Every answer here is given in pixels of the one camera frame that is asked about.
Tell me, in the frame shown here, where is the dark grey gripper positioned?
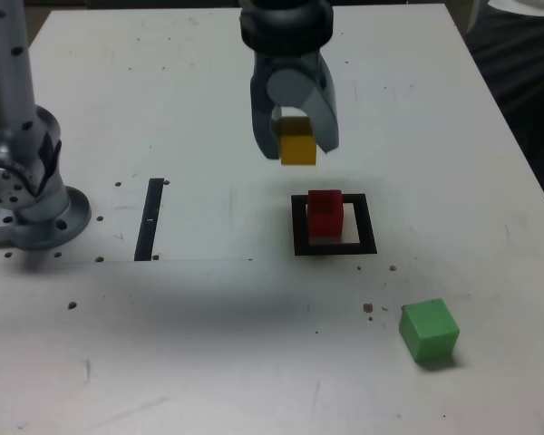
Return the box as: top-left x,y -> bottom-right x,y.
248,47 -> 342,160

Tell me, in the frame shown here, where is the red cube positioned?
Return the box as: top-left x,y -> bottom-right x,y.
306,189 -> 345,238

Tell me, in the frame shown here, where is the black tape square outline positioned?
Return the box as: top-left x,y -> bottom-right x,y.
290,193 -> 378,257

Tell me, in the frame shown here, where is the green cube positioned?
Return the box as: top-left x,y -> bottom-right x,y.
398,297 -> 461,365

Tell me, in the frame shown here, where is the yellow cube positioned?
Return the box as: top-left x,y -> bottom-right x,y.
278,116 -> 319,167

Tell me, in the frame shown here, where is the black tape strip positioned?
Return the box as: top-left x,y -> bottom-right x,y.
133,178 -> 165,263

